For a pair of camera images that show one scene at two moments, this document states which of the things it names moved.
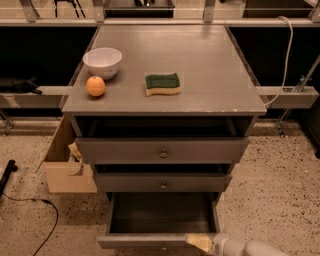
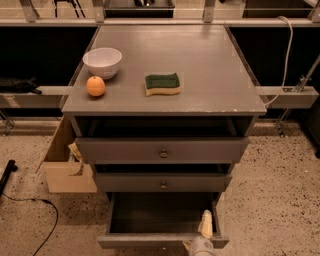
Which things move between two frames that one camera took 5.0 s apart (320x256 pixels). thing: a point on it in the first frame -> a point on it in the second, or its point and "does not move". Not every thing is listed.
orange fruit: [95, 86] does not move
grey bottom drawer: [138, 220] does not move
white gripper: [222, 245] -> [202, 247]
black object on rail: [9, 85] does not move
